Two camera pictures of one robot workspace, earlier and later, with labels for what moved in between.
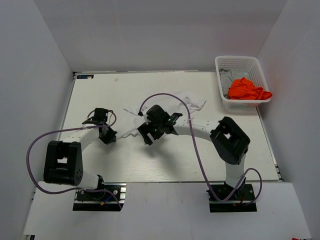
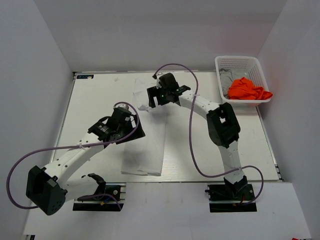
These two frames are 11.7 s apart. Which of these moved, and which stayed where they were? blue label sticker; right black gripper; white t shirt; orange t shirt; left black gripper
Moved: left black gripper; right black gripper; white t shirt
Stayed: blue label sticker; orange t shirt
